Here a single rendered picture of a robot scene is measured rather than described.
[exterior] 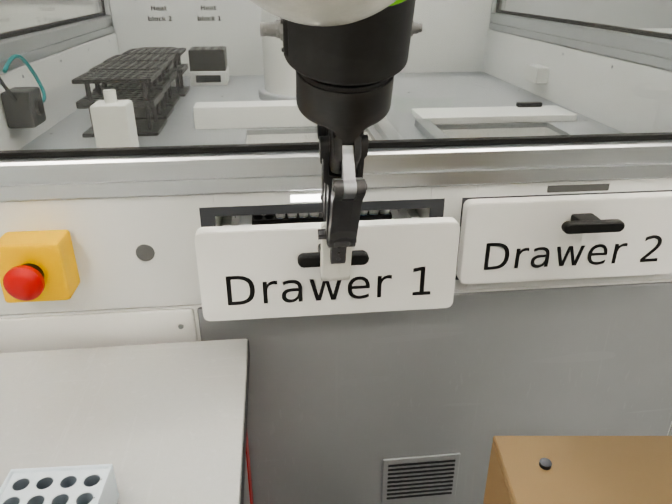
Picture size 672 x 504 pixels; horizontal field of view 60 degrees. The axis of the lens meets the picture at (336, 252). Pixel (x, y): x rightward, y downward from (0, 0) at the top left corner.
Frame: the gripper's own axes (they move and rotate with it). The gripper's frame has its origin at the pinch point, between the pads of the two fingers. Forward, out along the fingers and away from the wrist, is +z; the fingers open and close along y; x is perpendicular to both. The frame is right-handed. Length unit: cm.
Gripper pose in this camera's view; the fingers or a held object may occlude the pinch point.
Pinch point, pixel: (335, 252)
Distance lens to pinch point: 58.0
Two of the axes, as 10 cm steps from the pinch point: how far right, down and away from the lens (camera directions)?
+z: -0.4, 7.1, 7.1
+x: 9.9, -0.5, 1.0
